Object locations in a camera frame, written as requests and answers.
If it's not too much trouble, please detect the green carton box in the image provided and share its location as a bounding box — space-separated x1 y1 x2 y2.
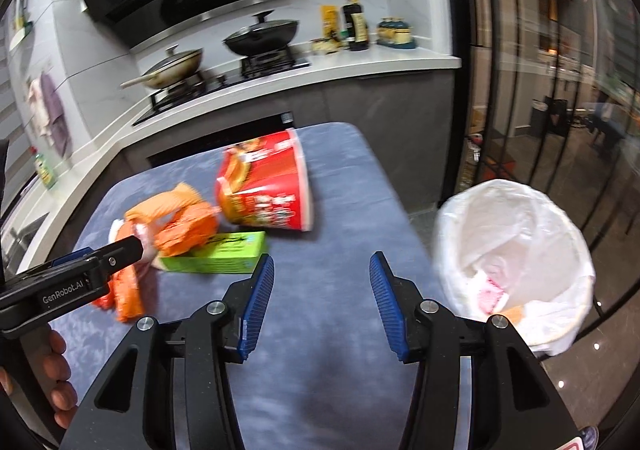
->
152 231 266 274

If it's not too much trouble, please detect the orange plastic bag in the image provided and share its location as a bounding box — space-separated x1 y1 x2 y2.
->
92 182 219 322

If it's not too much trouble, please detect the red instant noodle cup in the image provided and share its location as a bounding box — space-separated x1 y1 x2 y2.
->
215 128 314 232

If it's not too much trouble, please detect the pink paper cup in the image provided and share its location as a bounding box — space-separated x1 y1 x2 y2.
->
474 271 510 316

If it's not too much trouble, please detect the trash bin with white bag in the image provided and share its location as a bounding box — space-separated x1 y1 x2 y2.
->
433 179 596 356

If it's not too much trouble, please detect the person's left hand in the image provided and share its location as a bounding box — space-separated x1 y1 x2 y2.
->
1 323 77 442

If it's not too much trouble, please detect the green dish soap bottle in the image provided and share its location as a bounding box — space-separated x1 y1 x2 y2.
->
30 147 58 190

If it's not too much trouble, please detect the blue plush table cloth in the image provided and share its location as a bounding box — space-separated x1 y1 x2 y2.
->
52 123 446 449

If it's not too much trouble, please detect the purple hanging towel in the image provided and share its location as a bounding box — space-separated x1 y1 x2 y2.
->
40 72 72 158

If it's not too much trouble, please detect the white hanging towel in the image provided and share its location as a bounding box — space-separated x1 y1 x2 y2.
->
27 77 52 142

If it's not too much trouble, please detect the beige wok with lid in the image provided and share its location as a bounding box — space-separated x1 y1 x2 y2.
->
120 45 203 90

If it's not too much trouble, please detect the black gas stove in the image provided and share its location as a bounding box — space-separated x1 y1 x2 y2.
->
132 46 310 126

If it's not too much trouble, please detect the black wok with lid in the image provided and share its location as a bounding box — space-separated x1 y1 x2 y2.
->
224 10 299 57

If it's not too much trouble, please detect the blue yellow spice jar set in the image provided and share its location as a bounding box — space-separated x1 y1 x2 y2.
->
376 17 416 50

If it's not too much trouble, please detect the dark soy sauce bottle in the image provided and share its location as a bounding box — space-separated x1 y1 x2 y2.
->
342 0 370 51

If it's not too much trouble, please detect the yellow food package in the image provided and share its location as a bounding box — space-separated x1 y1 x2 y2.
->
320 5 341 43

